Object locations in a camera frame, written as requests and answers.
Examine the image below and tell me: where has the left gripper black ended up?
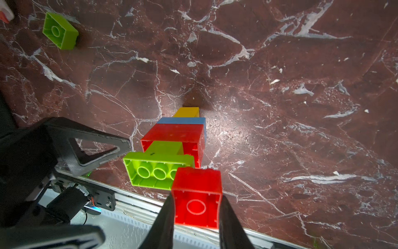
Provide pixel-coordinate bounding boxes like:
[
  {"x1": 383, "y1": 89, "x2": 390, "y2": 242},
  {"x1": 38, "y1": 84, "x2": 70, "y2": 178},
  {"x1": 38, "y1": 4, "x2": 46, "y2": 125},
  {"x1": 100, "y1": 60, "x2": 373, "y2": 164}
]
[{"x1": 1, "y1": 97, "x2": 131, "y2": 249}]

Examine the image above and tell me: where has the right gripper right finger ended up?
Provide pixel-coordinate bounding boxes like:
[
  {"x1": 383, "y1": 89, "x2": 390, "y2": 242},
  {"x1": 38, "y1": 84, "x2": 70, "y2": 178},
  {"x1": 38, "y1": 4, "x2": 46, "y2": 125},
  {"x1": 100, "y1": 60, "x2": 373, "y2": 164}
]
[{"x1": 219, "y1": 196, "x2": 255, "y2": 249}]

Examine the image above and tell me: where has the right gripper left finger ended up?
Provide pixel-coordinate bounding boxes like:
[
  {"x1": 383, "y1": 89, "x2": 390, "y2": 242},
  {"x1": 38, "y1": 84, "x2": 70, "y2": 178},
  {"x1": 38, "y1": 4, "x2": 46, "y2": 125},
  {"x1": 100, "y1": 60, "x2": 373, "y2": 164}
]
[{"x1": 139, "y1": 194, "x2": 175, "y2": 249}]

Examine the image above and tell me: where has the small red lego brick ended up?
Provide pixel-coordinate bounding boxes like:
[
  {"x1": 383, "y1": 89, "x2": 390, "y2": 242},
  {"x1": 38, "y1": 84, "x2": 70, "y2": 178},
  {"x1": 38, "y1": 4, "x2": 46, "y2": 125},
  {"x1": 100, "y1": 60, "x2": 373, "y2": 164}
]
[{"x1": 171, "y1": 167, "x2": 222, "y2": 229}]

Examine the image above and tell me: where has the green 2x4 lego brick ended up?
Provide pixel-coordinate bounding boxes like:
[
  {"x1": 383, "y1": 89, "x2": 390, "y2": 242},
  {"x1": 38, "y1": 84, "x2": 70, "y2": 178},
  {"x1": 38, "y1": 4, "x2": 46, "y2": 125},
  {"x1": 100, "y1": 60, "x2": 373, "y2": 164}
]
[{"x1": 123, "y1": 152, "x2": 195, "y2": 190}]

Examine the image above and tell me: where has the green 2x2 lego front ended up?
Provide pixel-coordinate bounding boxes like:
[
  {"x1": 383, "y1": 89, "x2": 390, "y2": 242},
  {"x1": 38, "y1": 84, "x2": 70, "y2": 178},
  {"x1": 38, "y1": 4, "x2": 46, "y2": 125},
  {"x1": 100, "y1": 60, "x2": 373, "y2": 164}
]
[{"x1": 145, "y1": 141, "x2": 184, "y2": 155}]

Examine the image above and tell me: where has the green 2x2 lego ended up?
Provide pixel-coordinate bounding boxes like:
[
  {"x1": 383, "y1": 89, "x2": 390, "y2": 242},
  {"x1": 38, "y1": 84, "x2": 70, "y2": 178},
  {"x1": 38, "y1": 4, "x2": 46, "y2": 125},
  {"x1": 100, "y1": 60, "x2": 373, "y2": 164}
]
[
  {"x1": 145, "y1": 141, "x2": 184, "y2": 155},
  {"x1": 42, "y1": 12, "x2": 79, "y2": 50}
]

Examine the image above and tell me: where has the red 2x4 lego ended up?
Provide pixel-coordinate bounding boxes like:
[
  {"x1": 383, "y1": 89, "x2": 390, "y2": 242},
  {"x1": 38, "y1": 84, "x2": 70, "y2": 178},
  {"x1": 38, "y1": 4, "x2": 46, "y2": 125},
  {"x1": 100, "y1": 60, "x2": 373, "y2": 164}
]
[{"x1": 141, "y1": 123, "x2": 205, "y2": 168}]

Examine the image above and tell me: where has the blue 2x4 lego brick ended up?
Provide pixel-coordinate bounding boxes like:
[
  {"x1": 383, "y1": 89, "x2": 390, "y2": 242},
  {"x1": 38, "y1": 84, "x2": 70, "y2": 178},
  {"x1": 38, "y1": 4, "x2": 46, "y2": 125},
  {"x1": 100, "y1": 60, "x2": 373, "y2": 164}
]
[{"x1": 157, "y1": 117, "x2": 207, "y2": 142}]

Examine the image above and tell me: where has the white red work glove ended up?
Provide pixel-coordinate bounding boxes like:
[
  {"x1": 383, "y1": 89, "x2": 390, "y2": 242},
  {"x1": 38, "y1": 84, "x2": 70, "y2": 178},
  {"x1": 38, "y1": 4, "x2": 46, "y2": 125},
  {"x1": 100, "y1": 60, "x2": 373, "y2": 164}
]
[{"x1": 0, "y1": 0, "x2": 15, "y2": 23}]

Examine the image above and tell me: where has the aluminium front rail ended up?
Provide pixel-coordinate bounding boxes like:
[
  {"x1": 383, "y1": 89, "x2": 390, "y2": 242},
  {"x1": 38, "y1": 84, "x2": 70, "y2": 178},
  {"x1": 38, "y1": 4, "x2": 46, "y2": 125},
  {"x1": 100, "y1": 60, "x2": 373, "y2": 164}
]
[{"x1": 40, "y1": 167, "x2": 296, "y2": 249}]

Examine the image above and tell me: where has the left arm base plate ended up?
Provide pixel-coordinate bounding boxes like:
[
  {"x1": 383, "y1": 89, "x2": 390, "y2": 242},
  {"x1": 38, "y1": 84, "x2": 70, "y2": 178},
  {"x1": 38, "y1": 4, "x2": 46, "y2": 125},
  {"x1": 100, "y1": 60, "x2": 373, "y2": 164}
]
[{"x1": 53, "y1": 172, "x2": 116, "y2": 211}]

